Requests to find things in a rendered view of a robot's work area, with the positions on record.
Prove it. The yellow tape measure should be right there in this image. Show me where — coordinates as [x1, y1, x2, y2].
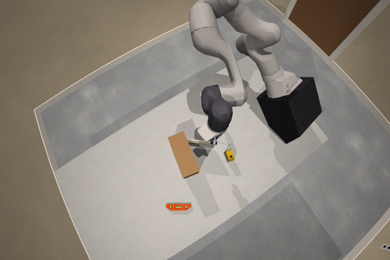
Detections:
[224, 149, 235, 162]

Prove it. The orange spirit level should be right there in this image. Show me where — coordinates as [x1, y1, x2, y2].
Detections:
[166, 204, 191, 210]

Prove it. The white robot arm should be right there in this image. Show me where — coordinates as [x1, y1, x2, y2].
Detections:
[189, 0, 302, 142]

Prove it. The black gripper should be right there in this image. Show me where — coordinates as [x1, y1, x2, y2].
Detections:
[210, 135, 221, 145]

